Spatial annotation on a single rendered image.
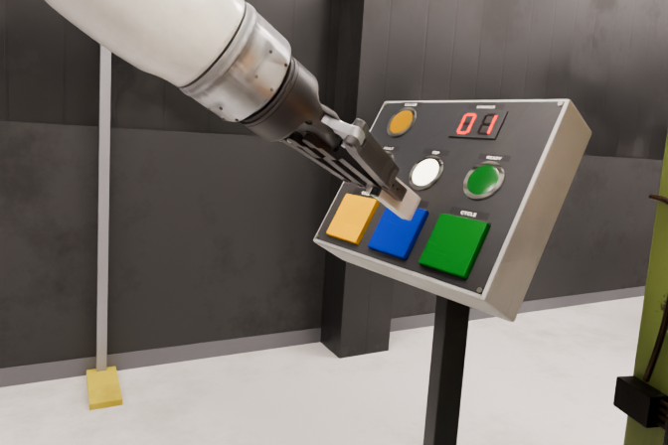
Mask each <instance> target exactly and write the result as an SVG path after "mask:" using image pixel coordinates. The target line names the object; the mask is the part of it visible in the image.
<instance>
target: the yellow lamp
mask: <svg viewBox="0 0 668 445"><path fill-rule="evenodd" d="M412 118H413V115H412V113H411V112H410V111H409V110H404V111H402V112H400V113H398V114H397V115H396V116H395V117H394V118H393V120H392V122H391V125H390V129H391V131H392V132H393V133H399V132H401V131H403V130H405V129H406V128H407V127H408V126H409V125H410V123H411V121H412Z"/></svg>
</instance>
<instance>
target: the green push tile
mask: <svg viewBox="0 0 668 445"><path fill-rule="evenodd" d="M490 227H491V225H490V224H489V223H488V222H481V221H476V220H471V219H467V218H462V217H457V216H452V215H447V214H440V216H439V218H438V220H437V223H436V225H435V227H434V229H433V231H432V233H431V235H430V238H429V240H428V242H427V244H426V246H425V248H424V250H423V253H422V255H421V257H420V259H419V261H418V263H419V264H421V265H422V266H424V267H428V268H431V269H434V270H437V271H440V272H443V273H446V274H449V275H452V276H456V277H459V278H462V279H465V280H467V278H468V276H469V274H470V271H471V269H472V267H473V264H474V262H475V260H476V258H477V255H478V253H479V251H480V249H481V246H482V244H483V242H484V239H485V237H486V235H487V233H488V230H489V228H490Z"/></svg>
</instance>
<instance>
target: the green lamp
mask: <svg viewBox="0 0 668 445"><path fill-rule="evenodd" d="M498 179H499V173H498V170H497V169H496V168H495V167H493V166H491V165H485V166H481V167H479V168H477V169H476V170H475V171H473V172H472V174H471V175H470V177H469V178H468V181H467V188H468V190H469V191H470V193H472V194H474V195H482V194H485V193H487V192H489V191H490V190H492V189H493V188H494V186H495V185H496V184H497V182H498Z"/></svg>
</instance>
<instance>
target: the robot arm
mask: <svg viewBox="0 0 668 445"><path fill-rule="evenodd" d="M45 1H46V2H47V3H48V4H49V5H50V6H51V7H52V8H54V9H55V10H56V11H57V12H59V13H60V14H61V15H62V16H64V17H65V18H66V19H67V20H69V21H70V22H71V23H73V24H74V25H75V26H76V27H78V28H79V29H80V30H82V31H83V32H84V33H86V34H87V35H88V36H90V37H91V38H92V39H94V40H95V41H97V42H98V43H100V44H101V45H102V46H104V47H105V48H107V49H108V50H110V51H111V52H113V53H114V54H116V55H117V56H119V57H120V58H122V59H124V60H125V61H127V62H128V63H130V64H132V65H133V66H135V67H137V68H138V69H140V70H142V71H144V72H146V73H149V74H154V75H157V76H159V77H162V78H164V79H166V80H168V81H169V82H171V83H172V84H174V85H176V86H177V87H179V88H180V90H181V91H182V92H184V93H185V94H187V95H189V96H191V97H193V98H194V99H195V100H197V101H198V102H199V103H201V104H202V105H204V106H205V107H207V109H208V110H211V111H213V112H214V113H215V114H217V115H218V116H220V117H221V118H222V120H224V121H225V120H227V121H232V122H238V121H239V122H240V123H241V124H242V125H244V126H245V127H246V128H248V129H249V130H250V131H252V132H253V133H255V134H256V135H257V136H259V137H260V138H261V139H263V140H265V141H268V142H275V141H280V142H283V143H285V144H286V145H288V146H290V147H292V148H294V149H295V150H297V151H298V152H300V153H301V154H303V155H304V156H306V157H308V158H309V159H311V160H312V161H314V162H315V163H317V164H318V165H320V166H321V167H323V168H324V169H326V170H327V171H329V172H330V173H332V174H333V175H335V176H336V177H338V178H340V179H341V180H343V182H345V183H348V184H351V182H353V183H355V184H356V185H357V186H358V187H360V188H366V187H367V189H366V191H367V192H368V193H369V194H370V195H372V196H373V197H374V198H375V199H377V200H378V201H379V202H381V203H382V204H383V205H384V206H386V207H387V208H388V209H390V210H391V211H392V212H393V213H395V214H396V215H397V216H398V217H400V218H401V219H402V220H407V221H411V220H412V218H413V215H414V213H415V211H416V209H417V207H418V204H419V202H420V200H421V198H420V197H419V196H418V195H417V194H416V193H415V192H413V191H412V190H411V189H410V188H409V187H408V186H406V185H405V184H404V183H403V182H402V181H401V180H399V179H398V178H397V175H398V173H399V171H400V168H399V167H398V165H397V164H396V163H395V162H394V161H393V159H392V158H391V157H390V156H389V155H388V153H387V152H386V151H385V150H384V149H383V147H382V146H381V145H380V144H379V143H378V141H377V140H376V139H375V138H374V137H373V135H372V134H371V133H370V130H369V127H368V124H367V123H366V122H365V121H364V120H362V119H359V118H356V119H355V121H354V123H352V125H350V124H347V123H345V122H342V121H341V120H340V119H339V117H338V115H337V113H336V112H335V111H334V110H332V109H331V108H330V107H329V106H327V105H324V104H321V103H320V102H319V96H318V89H319V88H318V81H317V79H316V77H315V76H314V75H313V74H312V73H311V72H310V71H309V70H307V69H306V68H305V67H304V66H303V65H302V64H301V63H300V62H299V61H298V60H296V59H295V58H294V57H293V56H292V55H291V47H290V45H289V43H288V41H287V40H286V39H285V38H284V37H283V36H281V35H280V34H279V33H278V32H277V31H276V30H275V29H274V28H273V27H272V26H271V25H270V24H269V23H267V22H266V21H265V20H264V19H263V18H262V17H261V15H260V14H259V13H258V12H257V11H256V10H255V8H254V7H253V6H252V5H251V4H250V3H247V2H246V1H245V0H45Z"/></svg>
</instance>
